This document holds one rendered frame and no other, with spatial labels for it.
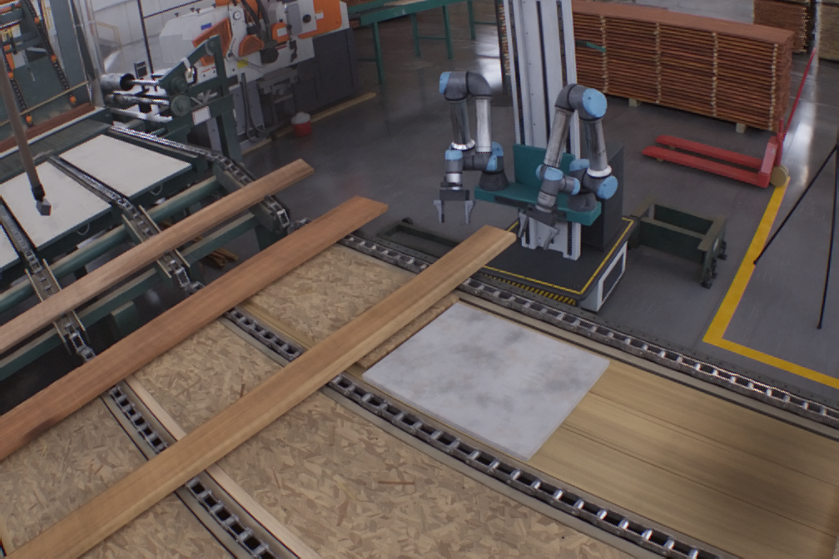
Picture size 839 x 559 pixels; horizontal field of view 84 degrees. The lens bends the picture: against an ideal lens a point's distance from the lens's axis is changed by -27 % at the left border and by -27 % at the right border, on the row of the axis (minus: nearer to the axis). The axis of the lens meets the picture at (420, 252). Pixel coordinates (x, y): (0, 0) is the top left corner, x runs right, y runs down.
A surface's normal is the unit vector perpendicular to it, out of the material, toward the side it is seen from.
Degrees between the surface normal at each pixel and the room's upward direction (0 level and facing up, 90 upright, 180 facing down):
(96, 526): 0
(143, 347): 0
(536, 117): 90
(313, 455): 0
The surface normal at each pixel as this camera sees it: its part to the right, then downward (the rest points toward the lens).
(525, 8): -0.59, 0.46
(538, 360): -0.11, -0.86
